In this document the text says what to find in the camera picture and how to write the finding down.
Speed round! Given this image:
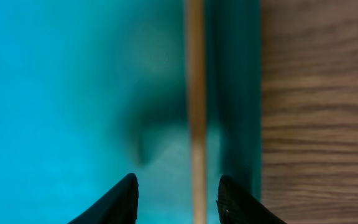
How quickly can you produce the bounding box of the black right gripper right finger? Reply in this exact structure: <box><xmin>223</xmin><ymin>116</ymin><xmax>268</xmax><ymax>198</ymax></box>
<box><xmin>216</xmin><ymin>175</ymin><xmax>286</xmax><ymax>224</ymax></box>

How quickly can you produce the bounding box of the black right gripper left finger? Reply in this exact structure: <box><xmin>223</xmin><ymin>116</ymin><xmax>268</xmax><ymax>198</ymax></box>
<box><xmin>69</xmin><ymin>173</ymin><xmax>139</xmax><ymax>224</ymax></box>

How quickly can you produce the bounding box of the wooden chopstick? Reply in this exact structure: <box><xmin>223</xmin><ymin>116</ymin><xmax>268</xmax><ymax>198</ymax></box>
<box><xmin>185</xmin><ymin>0</ymin><xmax>208</xmax><ymax>224</ymax></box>

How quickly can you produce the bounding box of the teal plastic tray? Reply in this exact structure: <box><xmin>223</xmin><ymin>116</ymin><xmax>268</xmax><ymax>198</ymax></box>
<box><xmin>0</xmin><ymin>0</ymin><xmax>263</xmax><ymax>224</ymax></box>

